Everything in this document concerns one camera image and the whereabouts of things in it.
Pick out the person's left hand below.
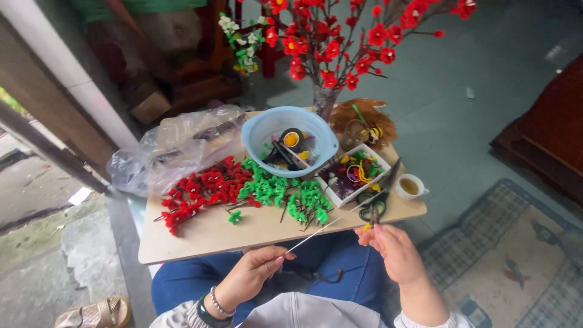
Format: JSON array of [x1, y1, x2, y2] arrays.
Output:
[[213, 245, 298, 312]]

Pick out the person's right hand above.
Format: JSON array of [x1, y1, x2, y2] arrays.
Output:
[[354, 223, 428, 288]]

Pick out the thin silver wire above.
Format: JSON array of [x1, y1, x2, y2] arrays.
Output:
[[284, 191, 384, 255]]

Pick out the dark green bangle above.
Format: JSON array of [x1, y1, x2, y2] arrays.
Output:
[[197, 294, 235, 328]]

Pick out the person's blue jeans legs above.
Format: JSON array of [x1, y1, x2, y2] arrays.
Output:
[[151, 230, 389, 325]]

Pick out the person's light grey top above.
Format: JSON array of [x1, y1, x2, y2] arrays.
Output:
[[149, 292, 474, 328]]

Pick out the white cup of tea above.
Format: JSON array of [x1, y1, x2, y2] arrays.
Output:
[[394, 173, 430, 201]]

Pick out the pile of green pipe-cleaner flowers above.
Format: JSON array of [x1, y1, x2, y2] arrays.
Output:
[[237, 157, 334, 227]]

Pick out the patterned checkered rug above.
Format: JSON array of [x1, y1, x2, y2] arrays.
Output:
[[382, 179, 583, 328]]

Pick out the white box of pipe cleaners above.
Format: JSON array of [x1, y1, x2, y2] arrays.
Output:
[[316, 143, 392, 209]]

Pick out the pile of red pipe-cleaner flowers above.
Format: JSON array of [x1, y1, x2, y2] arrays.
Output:
[[153, 156, 262, 237]]

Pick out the yellow striped bee figure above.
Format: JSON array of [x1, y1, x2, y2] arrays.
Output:
[[360, 126, 384, 145]]

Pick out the small clear glass jar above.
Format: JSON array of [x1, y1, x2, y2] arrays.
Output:
[[343, 119, 366, 150]]

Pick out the black tape roll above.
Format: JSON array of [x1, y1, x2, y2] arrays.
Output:
[[279, 128, 306, 152]]

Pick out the brown feathery ornament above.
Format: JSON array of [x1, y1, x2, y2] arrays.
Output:
[[329, 98, 399, 149]]

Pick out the clear plastic bag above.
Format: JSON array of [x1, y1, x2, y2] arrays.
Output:
[[106, 105, 249, 197]]

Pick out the light blue plastic basket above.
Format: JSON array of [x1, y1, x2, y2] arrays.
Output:
[[241, 106, 340, 179]]

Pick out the beige sandal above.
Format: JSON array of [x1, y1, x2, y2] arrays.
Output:
[[54, 296, 133, 328]]

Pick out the dark wooden furniture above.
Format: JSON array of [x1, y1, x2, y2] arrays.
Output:
[[489, 54, 583, 206]]

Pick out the cardboard box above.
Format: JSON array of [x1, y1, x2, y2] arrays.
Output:
[[130, 90, 173, 125]]

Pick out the red-brown wooden chair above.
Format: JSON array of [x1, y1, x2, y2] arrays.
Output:
[[171, 0, 288, 108]]

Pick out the vase of red blossom branches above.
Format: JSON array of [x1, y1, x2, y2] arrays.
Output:
[[262, 0, 478, 123]]

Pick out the white and green flower bouquet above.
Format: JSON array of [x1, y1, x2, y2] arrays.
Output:
[[218, 13, 267, 77]]

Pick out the silver beaded bracelet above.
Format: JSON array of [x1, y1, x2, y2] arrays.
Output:
[[210, 285, 237, 319]]

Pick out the green handled scissors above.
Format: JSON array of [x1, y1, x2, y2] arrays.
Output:
[[356, 158, 402, 224]]

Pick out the black cord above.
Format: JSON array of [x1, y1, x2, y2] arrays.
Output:
[[279, 265, 344, 285]]

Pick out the white round post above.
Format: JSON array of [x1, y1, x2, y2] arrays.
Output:
[[0, 0, 139, 151]]

